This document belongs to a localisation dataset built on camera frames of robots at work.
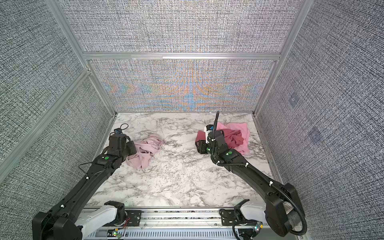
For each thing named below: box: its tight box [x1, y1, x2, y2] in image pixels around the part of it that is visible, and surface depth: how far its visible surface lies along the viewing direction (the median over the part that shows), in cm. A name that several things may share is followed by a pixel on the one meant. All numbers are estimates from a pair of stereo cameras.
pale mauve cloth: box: [126, 134, 164, 169], surface depth 90 cm
